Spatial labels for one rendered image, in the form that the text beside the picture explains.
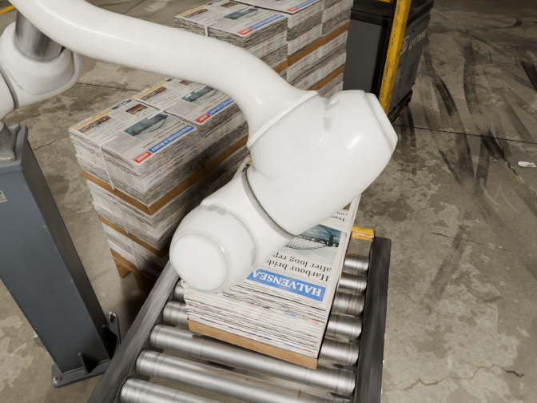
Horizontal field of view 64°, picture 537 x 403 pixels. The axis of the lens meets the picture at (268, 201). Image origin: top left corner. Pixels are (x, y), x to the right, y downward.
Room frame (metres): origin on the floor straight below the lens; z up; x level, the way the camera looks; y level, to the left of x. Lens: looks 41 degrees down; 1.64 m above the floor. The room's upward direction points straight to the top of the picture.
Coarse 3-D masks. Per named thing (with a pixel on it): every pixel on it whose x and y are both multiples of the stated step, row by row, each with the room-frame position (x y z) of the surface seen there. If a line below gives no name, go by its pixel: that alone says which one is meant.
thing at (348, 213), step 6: (246, 162) 0.83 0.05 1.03; (252, 162) 0.83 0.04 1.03; (240, 168) 0.81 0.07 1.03; (246, 168) 0.81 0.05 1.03; (348, 204) 0.68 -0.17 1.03; (354, 204) 0.68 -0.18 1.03; (342, 210) 0.66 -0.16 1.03; (348, 210) 0.66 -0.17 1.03; (354, 210) 0.67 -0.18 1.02; (336, 216) 0.65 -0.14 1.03; (342, 216) 0.65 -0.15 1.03; (348, 216) 0.65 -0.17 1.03; (354, 216) 0.70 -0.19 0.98; (348, 234) 0.64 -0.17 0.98; (348, 240) 0.75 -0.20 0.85
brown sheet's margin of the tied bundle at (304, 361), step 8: (192, 328) 0.52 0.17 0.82; (200, 328) 0.51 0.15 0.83; (208, 328) 0.50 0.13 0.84; (216, 336) 0.50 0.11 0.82; (224, 336) 0.49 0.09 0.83; (232, 336) 0.48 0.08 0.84; (240, 344) 0.48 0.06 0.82; (248, 344) 0.47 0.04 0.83; (256, 344) 0.47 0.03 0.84; (264, 344) 0.46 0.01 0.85; (264, 352) 0.46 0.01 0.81; (272, 352) 0.46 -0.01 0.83; (280, 352) 0.45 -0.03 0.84; (288, 352) 0.45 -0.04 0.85; (288, 360) 0.45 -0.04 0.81; (296, 360) 0.44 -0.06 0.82; (304, 360) 0.44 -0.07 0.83; (312, 360) 0.43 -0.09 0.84; (312, 368) 0.43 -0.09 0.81
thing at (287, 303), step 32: (288, 256) 0.54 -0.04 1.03; (320, 256) 0.54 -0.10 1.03; (256, 288) 0.47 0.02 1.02; (288, 288) 0.46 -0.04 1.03; (320, 288) 0.46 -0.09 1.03; (192, 320) 0.52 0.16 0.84; (224, 320) 0.50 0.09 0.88; (256, 320) 0.48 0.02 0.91; (288, 320) 0.45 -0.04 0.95; (320, 320) 0.43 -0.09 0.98
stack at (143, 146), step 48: (144, 96) 1.56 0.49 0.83; (192, 96) 1.55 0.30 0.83; (96, 144) 1.22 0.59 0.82; (144, 144) 1.21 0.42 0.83; (192, 144) 1.29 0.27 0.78; (96, 192) 1.28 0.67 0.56; (144, 192) 1.10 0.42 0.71; (192, 192) 1.27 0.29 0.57; (144, 240) 1.15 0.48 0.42; (144, 288) 1.21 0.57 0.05
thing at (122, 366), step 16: (176, 272) 0.69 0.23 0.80; (160, 288) 0.64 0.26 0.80; (144, 304) 0.59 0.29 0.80; (160, 304) 0.59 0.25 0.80; (144, 320) 0.55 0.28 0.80; (160, 320) 0.56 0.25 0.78; (128, 336) 0.51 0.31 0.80; (144, 336) 0.51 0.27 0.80; (128, 352) 0.47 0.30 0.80; (160, 352) 0.53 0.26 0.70; (112, 368) 0.44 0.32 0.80; (128, 368) 0.44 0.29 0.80; (112, 384) 0.40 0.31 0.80; (96, 400) 0.37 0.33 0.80; (112, 400) 0.37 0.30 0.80
